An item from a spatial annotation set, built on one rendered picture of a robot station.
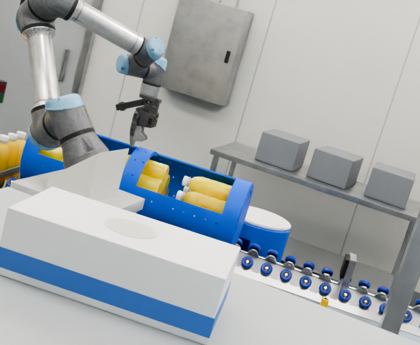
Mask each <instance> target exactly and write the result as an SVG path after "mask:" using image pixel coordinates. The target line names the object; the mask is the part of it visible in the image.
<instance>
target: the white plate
mask: <svg viewBox="0 0 420 345"><path fill-rule="evenodd" d="M245 222H246V223H249V224H251V225H254V226H257V227H261V228H264V229H269V230H274V231H287V230H289V229H290V228H291V225H290V223H289V222H288V221H287V220H285V219H284V218H283V217H281V216H278V215H277V214H274V213H272V212H268V211H267V210H264V209H260V208H257V207H252V206H249V209H248V211H247V215H246V218H245Z"/></svg>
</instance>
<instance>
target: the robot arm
mask: <svg viewBox="0 0 420 345"><path fill-rule="evenodd" d="M57 18H62V19H64V20H65V21H73V22H75V23H77V24H79V25H81V26H82V27H85V28H86V29H88V30H90V31H91V32H93V33H95V34H97V35H98V36H101V37H102V38H104V39H106V40H108V41H109V42H111V43H113V44H115V45H116V46H118V47H120V48H122V49H124V50H126V51H127V52H129V53H131V55H128V54H123V53H122V54H120V56H118V58H117V60H116V70H117V72H118V73H120V74H124V75H129V76H132V77H138V78H142V79H143V81H142V84H141V87H140V94H139V97H140V98H142V99H139V100H135V101H128V102H123V101H121V102H119V104H116V105H115V106H116V110H117V111H118V110H120V111H124V110H126V109H128V108H132V107H137V108H136V111H135V112H134V115H133V118H132V123H131V127H130V133H129V143H130V146H131V147H133V146H134V144H135V141H139V142H142V141H144V140H146V139H147V135H146V134H145V133H144V128H145V127H148V128H153V127H156V125H157V121H158V117H159V112H158V108H159V106H160V103H161V102H162V100H161V99H158V98H157V97H159V93H160V89H161V85H162V81H163V78H164V73H165V72H166V64H167V60H166V59H165V58H163V57H162V56H163V55H164V53H165V45H164V43H163V41H162V40H161V39H159V38H157V37H152V38H149V39H147V38H146V37H144V36H142V35H140V34H139V33H137V32H135V31H134V30H132V29H130V28H129V27H126V26H125V25H123V24H122V23H120V22H118V21H116V20H114V19H113V18H111V17H109V16H108V15H106V14H104V13H103V12H100V11H99V10H97V9H95V8H94V7H92V6H91V5H88V4H87V3H85V2H83V1H82V0H25V1H24V2H23V3H22V4H21V5H20V6H19V7H18V10H17V11H16V14H15V17H14V22H15V25H16V28H17V29H18V31H20V33H21V35H22V38H23V39H24V40H26V41H27V48H28V53H29V64H30V70H31V76H32V87H33V93H34V103H35V106H33V108H32V109H31V114H32V123H31V125H30V126H29V129H28V136H29V139H30V140H31V142H32V143H33V145H35V146H36V147H38V148H39V149H42V150H44V151H51V150H54V149H56V148H58V147H60V146H61V147H62V155H63V161H64V164H63V166H64V169H67V168H69V167H71V166H73V165H75V164H77V163H79V162H82V161H84V160H85V159H88V158H89V157H92V156H93V155H96V154H97V153H103V152H108V151H109V150H108V148H107V147H106V145H105V144H104V143H103V142H102V141H101V140H100V138H99V137H98V136H97V134H96V132H95V130H94V127H93V125H92V123H91V120H90V117H89V115H88V112H87V111H86V108H85V105H84V102H83V101H82V98H81V97H80V95H79V94H67V95H64V96H61V97H60V93H59V87H58V77H57V71H56V66H55V55H54V50H53V41H52V39H53V38H54V37H55V35H56V32H55V20H56V19H57ZM141 105H144V106H142V107H138V106H141Z"/></svg>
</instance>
